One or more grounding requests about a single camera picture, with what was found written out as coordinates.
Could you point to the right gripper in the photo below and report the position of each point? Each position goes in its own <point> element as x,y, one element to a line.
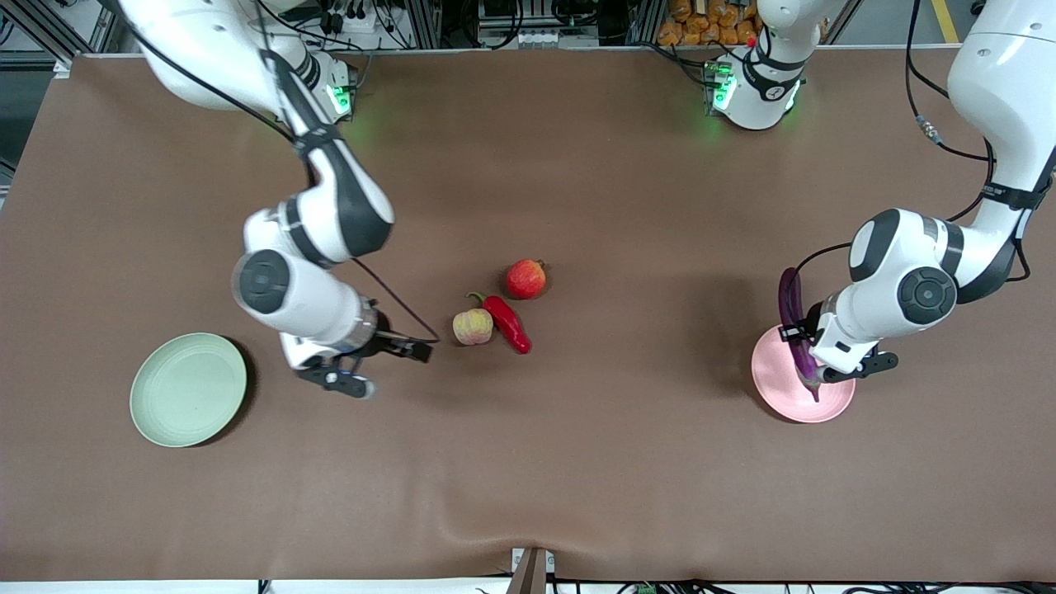
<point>389,343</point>

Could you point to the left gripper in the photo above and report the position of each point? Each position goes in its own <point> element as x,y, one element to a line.
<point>809,322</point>

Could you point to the purple eggplant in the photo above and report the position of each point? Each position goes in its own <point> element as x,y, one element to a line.
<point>790,297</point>

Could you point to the yellow pink peach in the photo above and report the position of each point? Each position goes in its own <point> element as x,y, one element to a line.
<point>473,327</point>

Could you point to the red chili pepper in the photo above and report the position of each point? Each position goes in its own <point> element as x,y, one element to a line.
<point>507,323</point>

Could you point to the red pomegranate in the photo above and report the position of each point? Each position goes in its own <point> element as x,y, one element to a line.
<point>525,279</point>

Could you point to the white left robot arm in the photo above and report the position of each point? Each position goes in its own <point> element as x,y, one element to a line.
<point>924,289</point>

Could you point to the pink round plate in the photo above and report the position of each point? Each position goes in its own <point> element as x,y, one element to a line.
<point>780,379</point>

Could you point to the brown table mat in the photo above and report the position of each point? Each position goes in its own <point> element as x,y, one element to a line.
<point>528,454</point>

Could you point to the pale green round plate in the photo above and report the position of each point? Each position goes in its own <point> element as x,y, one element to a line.
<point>188,392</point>

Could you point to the bag of orange items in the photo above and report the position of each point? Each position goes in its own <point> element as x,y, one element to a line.
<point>693,25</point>

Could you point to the white power strip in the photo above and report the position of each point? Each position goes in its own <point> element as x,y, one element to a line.
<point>371,21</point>

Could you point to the grey metal camera post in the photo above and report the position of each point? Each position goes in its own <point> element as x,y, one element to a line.
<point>532,573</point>

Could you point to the aluminium frame profile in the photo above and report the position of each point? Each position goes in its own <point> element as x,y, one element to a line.
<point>41,25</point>

